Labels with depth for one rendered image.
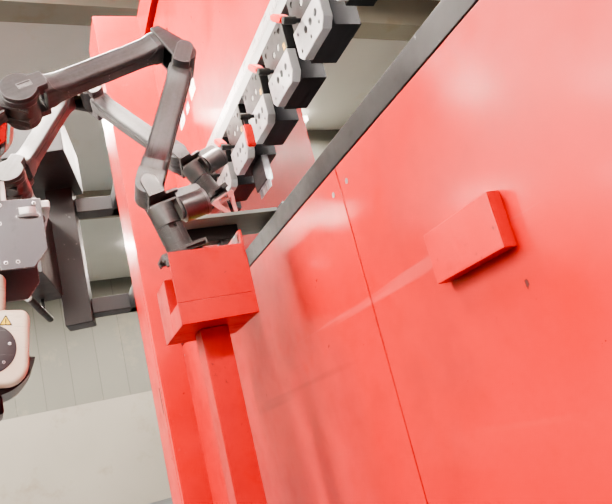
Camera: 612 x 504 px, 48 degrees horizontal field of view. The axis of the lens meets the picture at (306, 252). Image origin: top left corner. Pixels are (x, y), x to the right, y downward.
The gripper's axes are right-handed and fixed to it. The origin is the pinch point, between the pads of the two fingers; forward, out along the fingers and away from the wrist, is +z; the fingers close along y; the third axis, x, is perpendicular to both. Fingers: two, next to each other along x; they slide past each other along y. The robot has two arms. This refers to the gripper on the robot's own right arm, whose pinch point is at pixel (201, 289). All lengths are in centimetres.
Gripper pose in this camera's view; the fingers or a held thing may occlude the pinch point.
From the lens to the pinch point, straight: 142.4
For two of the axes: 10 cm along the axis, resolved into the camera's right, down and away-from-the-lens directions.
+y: 8.2, -3.7, 4.4
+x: -3.4, 3.1, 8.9
